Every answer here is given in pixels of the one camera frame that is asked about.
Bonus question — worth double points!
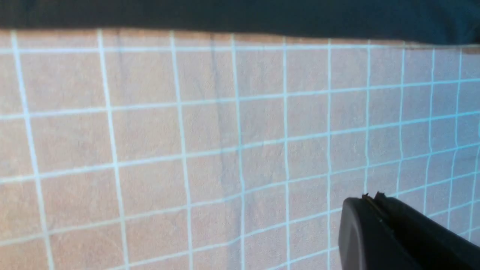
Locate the dark gray long-sleeve top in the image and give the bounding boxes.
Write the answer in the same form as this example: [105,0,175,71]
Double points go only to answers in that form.
[0,0,480,45]

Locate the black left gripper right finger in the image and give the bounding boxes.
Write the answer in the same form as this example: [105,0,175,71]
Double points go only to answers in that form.
[373,192,480,270]

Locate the pink grid-pattern table mat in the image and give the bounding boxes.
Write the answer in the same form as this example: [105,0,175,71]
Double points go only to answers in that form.
[0,29,479,270]

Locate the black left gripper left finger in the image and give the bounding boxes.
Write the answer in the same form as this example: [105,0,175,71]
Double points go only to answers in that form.
[338,198,422,270]

